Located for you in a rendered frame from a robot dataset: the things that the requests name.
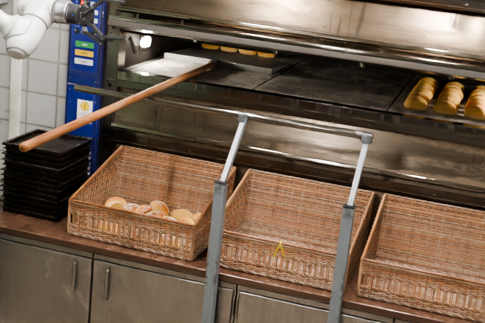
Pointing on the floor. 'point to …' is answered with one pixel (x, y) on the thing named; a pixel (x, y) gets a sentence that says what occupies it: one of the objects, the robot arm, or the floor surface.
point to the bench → (154, 285)
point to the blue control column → (97, 60)
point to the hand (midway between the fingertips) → (120, 20)
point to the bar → (226, 192)
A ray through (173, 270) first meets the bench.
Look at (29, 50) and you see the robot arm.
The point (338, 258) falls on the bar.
